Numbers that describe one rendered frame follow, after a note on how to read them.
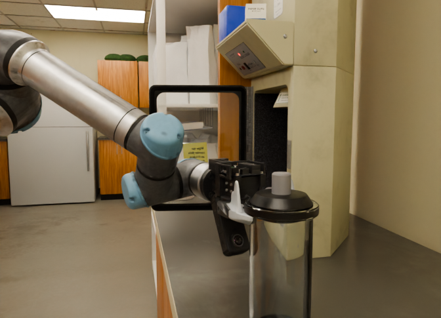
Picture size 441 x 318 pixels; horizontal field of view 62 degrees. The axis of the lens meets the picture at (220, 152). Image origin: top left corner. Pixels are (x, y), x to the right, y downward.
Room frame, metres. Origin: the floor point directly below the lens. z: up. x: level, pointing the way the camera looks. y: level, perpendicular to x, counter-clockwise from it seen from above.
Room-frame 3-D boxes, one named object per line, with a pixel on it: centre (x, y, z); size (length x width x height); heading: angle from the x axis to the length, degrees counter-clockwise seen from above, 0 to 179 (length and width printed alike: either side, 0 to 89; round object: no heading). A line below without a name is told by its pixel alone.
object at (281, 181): (0.53, -0.09, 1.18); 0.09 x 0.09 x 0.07
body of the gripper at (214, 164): (0.65, -0.02, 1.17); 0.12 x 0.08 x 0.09; 28
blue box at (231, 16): (1.11, -0.05, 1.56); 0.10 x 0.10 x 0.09; 13
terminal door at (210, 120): (1.16, 0.07, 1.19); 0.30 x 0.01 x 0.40; 93
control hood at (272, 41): (1.01, -0.08, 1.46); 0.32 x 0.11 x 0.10; 13
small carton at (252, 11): (0.96, -0.09, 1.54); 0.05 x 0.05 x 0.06; 89
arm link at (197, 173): (0.73, 0.02, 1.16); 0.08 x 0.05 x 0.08; 118
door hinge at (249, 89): (1.17, -0.09, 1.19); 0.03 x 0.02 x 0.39; 13
